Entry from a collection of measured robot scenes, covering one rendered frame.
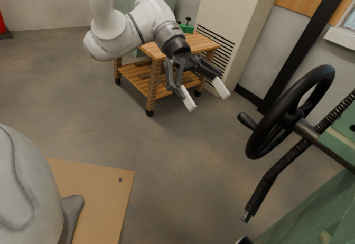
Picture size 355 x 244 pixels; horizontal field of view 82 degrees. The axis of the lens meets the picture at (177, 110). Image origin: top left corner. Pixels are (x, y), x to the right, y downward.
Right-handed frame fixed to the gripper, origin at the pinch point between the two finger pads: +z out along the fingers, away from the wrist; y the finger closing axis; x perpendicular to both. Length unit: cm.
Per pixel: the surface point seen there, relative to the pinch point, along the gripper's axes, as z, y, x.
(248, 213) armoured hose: 30.8, -1.5, 8.9
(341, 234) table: 29.3, -14.3, -20.6
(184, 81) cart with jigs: -52, 68, 81
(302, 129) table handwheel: 18.5, 9.0, -11.5
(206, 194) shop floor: 30, 28, 71
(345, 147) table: 24.3, 4.2, -18.8
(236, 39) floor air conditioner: -58, 106, 42
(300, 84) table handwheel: 10.4, 2.3, -20.5
